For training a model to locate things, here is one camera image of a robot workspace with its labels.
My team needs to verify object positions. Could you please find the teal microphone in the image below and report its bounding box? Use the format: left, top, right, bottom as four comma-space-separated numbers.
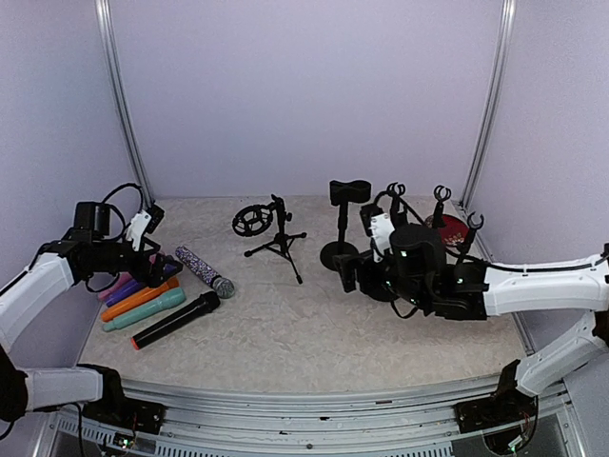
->
102, 288, 186, 332

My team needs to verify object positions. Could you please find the pink microphone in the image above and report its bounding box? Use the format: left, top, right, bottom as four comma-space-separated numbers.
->
97, 272, 135, 303

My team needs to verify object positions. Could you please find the left aluminium frame post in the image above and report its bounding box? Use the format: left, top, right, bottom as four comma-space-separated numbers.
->
94, 0, 154, 206

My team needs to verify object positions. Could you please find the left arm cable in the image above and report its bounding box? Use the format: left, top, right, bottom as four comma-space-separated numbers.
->
83, 182, 147, 294

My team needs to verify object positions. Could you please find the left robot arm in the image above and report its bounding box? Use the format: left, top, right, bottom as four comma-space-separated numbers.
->
1, 201, 183, 425

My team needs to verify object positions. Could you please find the right aluminium frame post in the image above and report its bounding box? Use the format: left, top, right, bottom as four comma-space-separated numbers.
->
460, 0, 518, 209

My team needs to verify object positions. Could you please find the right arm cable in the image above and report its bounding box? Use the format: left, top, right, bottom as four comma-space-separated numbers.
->
370, 189, 609, 320

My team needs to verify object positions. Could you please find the glitter silver microphone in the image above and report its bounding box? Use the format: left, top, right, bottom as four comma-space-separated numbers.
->
175, 246, 235, 299

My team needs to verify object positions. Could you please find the orange microphone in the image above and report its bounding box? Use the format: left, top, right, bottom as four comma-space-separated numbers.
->
101, 277, 180, 323

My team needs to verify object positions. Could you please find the aluminium frame post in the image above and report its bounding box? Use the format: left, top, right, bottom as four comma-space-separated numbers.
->
94, 0, 154, 206
460, 0, 518, 209

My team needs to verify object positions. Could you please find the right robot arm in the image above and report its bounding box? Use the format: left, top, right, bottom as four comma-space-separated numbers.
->
332, 216, 608, 433

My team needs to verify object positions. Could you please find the red floral plate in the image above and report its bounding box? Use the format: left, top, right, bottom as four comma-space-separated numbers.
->
437, 214, 474, 248

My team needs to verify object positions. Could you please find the black microphone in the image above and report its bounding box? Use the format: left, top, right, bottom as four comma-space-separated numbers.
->
131, 291, 221, 350

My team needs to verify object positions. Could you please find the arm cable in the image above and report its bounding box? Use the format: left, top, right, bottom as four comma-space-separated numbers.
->
83, 182, 147, 294
370, 189, 609, 320

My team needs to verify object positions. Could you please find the tall round stand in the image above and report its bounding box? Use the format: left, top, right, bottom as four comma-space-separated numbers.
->
320, 180, 372, 271

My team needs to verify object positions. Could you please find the front aluminium rail base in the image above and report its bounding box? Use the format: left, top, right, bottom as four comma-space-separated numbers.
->
32, 373, 591, 457

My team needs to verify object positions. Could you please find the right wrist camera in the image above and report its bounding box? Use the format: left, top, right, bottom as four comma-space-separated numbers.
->
360, 204, 395, 263

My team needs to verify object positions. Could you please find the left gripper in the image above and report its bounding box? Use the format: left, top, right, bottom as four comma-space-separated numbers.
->
92, 235, 182, 287

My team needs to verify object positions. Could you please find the purple microphone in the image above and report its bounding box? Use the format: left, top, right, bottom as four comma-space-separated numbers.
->
105, 279, 145, 307

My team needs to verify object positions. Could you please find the black tripod mic stand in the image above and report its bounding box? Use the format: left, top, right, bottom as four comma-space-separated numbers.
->
231, 194, 307, 285

